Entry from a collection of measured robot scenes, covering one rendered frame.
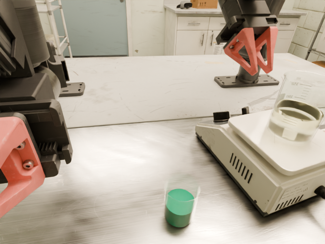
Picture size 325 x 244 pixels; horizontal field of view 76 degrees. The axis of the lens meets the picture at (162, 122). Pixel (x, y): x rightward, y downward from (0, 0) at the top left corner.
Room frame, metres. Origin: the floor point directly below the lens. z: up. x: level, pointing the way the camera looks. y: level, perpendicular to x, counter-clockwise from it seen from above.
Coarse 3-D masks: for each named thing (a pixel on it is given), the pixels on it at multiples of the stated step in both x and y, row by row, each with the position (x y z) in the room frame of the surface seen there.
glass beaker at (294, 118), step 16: (288, 80) 0.24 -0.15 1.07; (304, 80) 0.27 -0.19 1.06; (320, 80) 0.26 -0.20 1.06; (288, 96) 0.23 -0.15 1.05; (304, 96) 0.22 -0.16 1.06; (320, 96) 0.21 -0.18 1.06; (272, 112) 0.25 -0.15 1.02; (288, 112) 0.23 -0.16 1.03; (304, 112) 0.22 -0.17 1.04; (320, 112) 0.21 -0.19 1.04; (272, 128) 0.24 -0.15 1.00; (288, 128) 0.22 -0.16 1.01; (304, 128) 0.21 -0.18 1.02
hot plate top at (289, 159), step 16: (256, 112) 0.30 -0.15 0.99; (240, 128) 0.25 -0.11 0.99; (256, 128) 0.25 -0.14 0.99; (256, 144) 0.21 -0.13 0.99; (272, 144) 0.21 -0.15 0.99; (288, 144) 0.22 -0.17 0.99; (304, 144) 0.22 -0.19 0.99; (320, 144) 0.22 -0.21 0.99; (272, 160) 0.19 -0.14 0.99; (288, 160) 0.18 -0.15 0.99; (304, 160) 0.19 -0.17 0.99; (320, 160) 0.19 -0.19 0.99
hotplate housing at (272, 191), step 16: (208, 128) 0.30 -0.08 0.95; (224, 128) 0.27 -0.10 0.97; (208, 144) 0.29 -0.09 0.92; (224, 144) 0.26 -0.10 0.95; (240, 144) 0.23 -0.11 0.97; (224, 160) 0.25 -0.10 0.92; (240, 160) 0.22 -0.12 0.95; (256, 160) 0.20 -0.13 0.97; (240, 176) 0.21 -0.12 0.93; (256, 176) 0.19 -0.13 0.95; (272, 176) 0.18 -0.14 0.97; (288, 176) 0.18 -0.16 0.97; (304, 176) 0.18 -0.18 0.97; (320, 176) 0.19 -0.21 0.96; (256, 192) 0.18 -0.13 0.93; (272, 192) 0.16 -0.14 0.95; (288, 192) 0.17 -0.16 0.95; (304, 192) 0.18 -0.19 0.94; (320, 192) 0.18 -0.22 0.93; (272, 208) 0.16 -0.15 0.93
